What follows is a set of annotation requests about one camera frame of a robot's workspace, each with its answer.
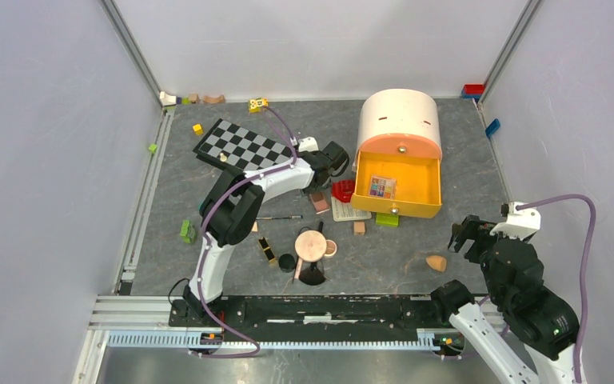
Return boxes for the white corner bracket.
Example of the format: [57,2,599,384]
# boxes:
[158,90,178,107]

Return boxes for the blue block by wall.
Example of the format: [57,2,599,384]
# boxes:
[484,118,501,139]

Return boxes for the red plastic arch toy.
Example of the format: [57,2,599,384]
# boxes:
[331,179,356,203]

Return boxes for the yellow cube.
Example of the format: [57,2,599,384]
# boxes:
[193,124,204,135]

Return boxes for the black white chessboard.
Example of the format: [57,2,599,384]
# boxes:
[193,118,293,171]

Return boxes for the round pink powder compact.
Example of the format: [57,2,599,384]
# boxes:
[294,230,337,262]

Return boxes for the yellow toy block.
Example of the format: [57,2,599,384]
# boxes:
[248,98,269,114]

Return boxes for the red blue blocks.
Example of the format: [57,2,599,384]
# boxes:
[460,83,485,99]

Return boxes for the black eyeliner pencil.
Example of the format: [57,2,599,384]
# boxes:
[256,214,304,221]

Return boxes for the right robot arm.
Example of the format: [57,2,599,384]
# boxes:
[429,202,584,383]

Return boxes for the black gold lipstick case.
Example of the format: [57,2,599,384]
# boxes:
[258,237,277,265]

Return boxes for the black makeup brush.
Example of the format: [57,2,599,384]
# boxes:
[299,222,326,286]

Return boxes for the round drawer organizer box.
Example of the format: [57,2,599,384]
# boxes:
[351,89,443,218]

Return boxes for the wooden arch block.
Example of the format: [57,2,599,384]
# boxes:
[201,94,226,104]

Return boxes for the small black round jar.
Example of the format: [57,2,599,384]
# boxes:
[278,254,297,273]

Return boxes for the small wooden block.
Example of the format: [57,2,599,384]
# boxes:
[188,94,200,104]

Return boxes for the colourful eyeshadow palette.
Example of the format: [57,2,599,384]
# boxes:
[368,175,397,199]

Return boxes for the pink blush palette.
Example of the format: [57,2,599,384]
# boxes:
[309,192,330,214]

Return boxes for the small wooden cube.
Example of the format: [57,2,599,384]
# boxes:
[353,221,365,235]

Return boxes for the green lego brick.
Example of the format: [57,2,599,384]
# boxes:
[375,213,400,228]

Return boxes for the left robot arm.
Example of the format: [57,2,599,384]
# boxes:
[183,142,349,326]

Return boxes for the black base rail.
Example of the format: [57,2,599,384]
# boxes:
[169,294,450,343]

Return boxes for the orange makeup sponge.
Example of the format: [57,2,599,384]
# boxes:
[425,254,448,273]

